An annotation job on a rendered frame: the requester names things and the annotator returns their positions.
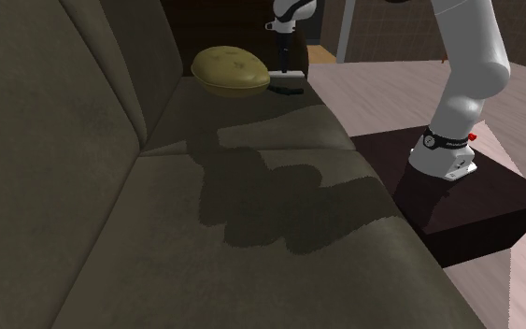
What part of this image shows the white flat box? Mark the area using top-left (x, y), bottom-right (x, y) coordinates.
top-left (267, 69), bottom-right (306, 80)

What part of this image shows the yellow potato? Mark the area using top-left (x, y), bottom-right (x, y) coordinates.
top-left (190, 45), bottom-right (272, 99)

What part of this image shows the dark robot stand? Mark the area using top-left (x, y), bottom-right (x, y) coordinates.
top-left (350, 124), bottom-right (526, 269)

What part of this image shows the olive brown sofa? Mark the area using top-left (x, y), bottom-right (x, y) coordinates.
top-left (0, 0), bottom-right (488, 329)

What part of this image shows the white door frame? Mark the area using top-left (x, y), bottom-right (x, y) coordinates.
top-left (334, 0), bottom-right (358, 64)

